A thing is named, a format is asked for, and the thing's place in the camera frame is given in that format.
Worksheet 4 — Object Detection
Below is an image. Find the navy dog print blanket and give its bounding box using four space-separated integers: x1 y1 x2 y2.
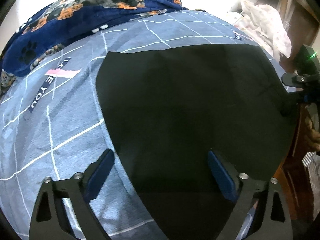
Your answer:
1 0 184 95

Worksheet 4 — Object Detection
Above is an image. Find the black pants orange lining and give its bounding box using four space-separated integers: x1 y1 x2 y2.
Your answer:
96 44 299 239

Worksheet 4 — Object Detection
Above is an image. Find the dark wooden door frame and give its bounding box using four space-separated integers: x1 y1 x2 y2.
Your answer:
257 0 320 63

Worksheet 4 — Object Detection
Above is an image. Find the blue grid bed sheet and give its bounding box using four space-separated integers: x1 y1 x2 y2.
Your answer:
1 10 282 239

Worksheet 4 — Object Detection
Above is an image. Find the white pink patterned cloth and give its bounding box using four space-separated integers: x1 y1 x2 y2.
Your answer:
234 1 292 62

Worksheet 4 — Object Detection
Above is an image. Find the person right hand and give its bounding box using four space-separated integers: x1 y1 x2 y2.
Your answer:
304 116 320 152

